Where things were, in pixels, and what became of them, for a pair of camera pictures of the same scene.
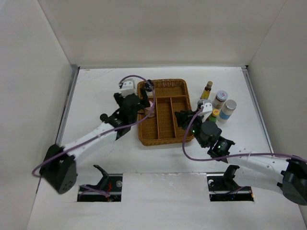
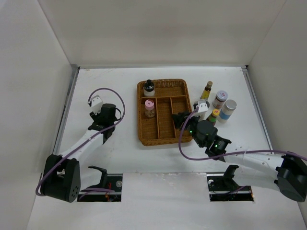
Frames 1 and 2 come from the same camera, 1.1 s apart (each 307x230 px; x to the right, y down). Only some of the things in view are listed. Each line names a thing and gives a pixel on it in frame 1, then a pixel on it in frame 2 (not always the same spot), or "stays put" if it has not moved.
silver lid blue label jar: [226, 111] stays put
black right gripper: [181, 118] stays put
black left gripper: [144, 101] -> [96, 117]
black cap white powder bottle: [149, 88] stays put
